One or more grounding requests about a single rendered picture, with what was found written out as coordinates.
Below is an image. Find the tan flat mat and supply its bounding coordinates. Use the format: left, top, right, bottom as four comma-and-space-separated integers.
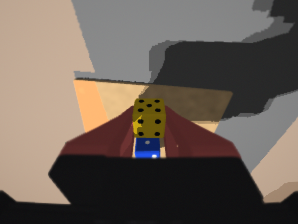
74, 78, 233, 133

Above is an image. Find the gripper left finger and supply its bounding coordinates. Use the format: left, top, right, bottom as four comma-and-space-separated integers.
58, 105, 135, 157

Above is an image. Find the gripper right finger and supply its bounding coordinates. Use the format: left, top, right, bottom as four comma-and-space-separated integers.
164, 105, 241, 158

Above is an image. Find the dark blue die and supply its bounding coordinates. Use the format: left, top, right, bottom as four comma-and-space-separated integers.
135, 138, 160, 157

